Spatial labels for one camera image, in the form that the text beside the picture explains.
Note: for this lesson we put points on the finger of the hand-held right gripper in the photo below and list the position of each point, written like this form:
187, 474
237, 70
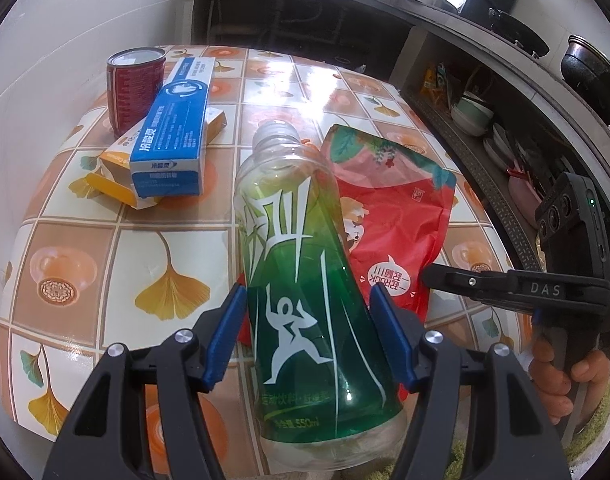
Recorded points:
465, 285

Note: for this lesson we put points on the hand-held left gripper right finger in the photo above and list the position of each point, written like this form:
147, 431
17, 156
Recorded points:
392, 335

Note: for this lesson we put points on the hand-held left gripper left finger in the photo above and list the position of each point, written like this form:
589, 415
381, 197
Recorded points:
225, 330

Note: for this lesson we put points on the green plastic bottle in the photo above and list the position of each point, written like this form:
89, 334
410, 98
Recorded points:
305, 285

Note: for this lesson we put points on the white yellow medicine box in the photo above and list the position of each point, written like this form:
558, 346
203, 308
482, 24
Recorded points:
116, 160

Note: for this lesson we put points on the red drink can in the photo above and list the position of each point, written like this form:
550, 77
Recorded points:
130, 95

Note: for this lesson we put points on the person's right forearm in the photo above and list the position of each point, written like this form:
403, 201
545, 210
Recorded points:
597, 420

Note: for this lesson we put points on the person's right hand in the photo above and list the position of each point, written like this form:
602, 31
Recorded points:
547, 380

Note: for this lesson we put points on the red snack pouch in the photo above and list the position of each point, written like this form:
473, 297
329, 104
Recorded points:
405, 220

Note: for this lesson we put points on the pink plastic bowl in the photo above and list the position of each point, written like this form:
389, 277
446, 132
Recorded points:
522, 190

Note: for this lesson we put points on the patterned edge storage shelf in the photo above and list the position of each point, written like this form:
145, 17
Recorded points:
485, 185

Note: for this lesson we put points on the ginkgo print tablecloth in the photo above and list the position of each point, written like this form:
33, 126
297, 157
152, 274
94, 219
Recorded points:
135, 260

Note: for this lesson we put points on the stacked white plates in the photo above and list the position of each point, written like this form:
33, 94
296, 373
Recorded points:
500, 145

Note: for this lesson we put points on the green white bowls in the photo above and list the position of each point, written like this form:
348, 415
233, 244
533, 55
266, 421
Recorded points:
472, 115

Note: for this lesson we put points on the dark cooking pot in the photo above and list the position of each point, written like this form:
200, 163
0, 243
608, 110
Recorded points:
592, 80

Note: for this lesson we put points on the yellow seasoning packets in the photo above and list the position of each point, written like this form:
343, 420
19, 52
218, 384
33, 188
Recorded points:
432, 82

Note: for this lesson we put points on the blue toothpaste box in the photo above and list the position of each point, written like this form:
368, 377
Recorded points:
177, 120

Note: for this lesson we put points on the black wok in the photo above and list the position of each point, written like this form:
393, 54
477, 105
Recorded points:
522, 35

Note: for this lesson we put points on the dark kitchen counter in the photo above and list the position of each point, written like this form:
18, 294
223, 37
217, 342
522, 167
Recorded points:
425, 17

